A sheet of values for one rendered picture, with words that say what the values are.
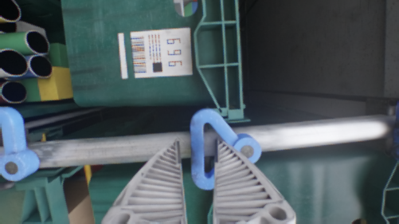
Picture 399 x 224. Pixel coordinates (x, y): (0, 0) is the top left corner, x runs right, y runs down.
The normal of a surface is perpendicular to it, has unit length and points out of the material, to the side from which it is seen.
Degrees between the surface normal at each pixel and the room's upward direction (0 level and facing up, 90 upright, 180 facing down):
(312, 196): 95
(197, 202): 94
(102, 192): 91
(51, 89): 90
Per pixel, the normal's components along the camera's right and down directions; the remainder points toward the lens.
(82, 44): 0.01, 0.09
